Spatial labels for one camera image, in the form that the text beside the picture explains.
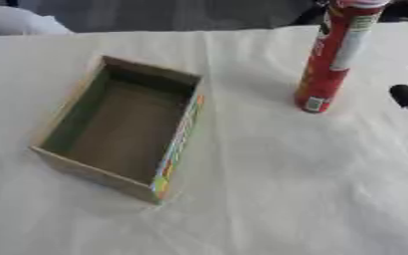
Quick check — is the open tan cardboard box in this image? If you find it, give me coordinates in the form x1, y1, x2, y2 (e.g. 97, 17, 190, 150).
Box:
28, 55, 208, 205

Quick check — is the tall red cylindrical can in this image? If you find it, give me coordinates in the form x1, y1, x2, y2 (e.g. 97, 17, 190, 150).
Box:
293, 0, 392, 115

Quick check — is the person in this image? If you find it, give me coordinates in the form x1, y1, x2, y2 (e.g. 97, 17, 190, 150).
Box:
0, 3, 76, 38

